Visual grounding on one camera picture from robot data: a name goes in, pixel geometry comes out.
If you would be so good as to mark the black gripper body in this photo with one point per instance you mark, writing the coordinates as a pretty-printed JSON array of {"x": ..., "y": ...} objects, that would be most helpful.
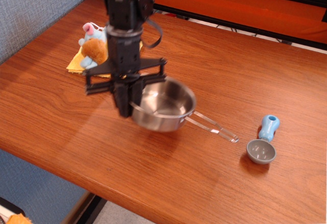
[{"x": 124, "y": 65}]

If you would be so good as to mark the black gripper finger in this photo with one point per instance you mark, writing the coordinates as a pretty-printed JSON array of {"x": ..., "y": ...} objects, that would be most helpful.
[
  {"x": 137, "y": 91},
  {"x": 121, "y": 97}
]

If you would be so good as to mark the steel pot with wire handle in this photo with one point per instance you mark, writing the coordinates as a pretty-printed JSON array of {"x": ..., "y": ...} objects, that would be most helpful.
[{"x": 167, "y": 106}]

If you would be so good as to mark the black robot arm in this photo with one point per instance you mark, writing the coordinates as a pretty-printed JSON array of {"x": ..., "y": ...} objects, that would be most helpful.
[{"x": 126, "y": 18}]

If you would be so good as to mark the black chair edge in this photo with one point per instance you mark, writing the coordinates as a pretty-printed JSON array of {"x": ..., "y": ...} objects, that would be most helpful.
[{"x": 8, "y": 209}]

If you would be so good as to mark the blue plush elephant toy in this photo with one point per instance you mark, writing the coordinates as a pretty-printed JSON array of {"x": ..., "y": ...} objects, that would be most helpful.
[{"x": 93, "y": 46}]

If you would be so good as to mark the yellow folded cloth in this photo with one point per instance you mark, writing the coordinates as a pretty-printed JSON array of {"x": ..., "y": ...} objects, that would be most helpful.
[{"x": 74, "y": 65}]

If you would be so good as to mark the blue and grey scoop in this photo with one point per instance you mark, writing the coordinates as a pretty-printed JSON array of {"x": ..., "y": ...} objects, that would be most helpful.
[{"x": 260, "y": 150}]

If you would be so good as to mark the orange panel with black frame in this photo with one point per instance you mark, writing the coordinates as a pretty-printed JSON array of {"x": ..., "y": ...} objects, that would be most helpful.
[{"x": 297, "y": 21}]

